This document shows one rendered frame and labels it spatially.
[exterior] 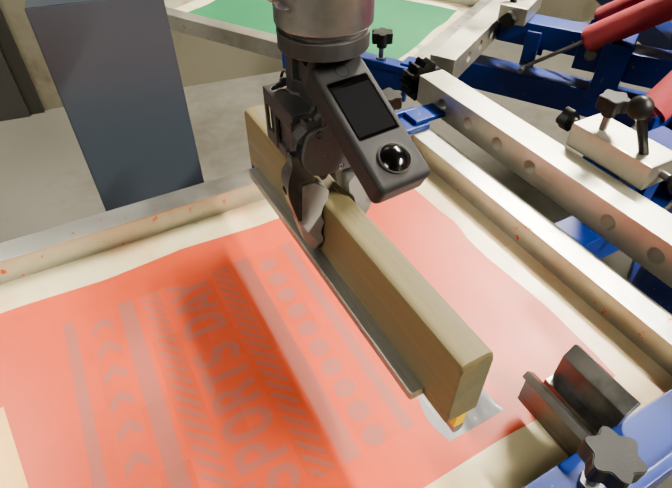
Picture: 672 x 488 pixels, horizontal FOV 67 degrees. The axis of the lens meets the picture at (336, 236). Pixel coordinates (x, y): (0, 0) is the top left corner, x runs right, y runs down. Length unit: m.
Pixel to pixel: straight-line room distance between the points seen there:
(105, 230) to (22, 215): 1.87
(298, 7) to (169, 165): 0.62
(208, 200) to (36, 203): 1.94
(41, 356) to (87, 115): 0.40
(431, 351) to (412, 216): 0.39
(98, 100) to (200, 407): 0.52
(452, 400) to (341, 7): 0.28
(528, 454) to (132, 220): 0.55
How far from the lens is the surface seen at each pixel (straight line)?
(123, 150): 0.93
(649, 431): 0.56
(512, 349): 0.62
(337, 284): 0.48
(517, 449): 0.56
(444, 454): 0.54
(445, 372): 0.38
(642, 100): 0.67
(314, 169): 0.43
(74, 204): 2.55
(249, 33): 1.25
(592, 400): 0.55
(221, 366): 0.58
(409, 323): 0.39
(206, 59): 3.29
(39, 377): 0.65
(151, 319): 0.65
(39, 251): 0.74
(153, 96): 0.89
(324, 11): 0.37
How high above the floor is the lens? 1.44
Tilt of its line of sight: 43 degrees down
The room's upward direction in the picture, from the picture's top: straight up
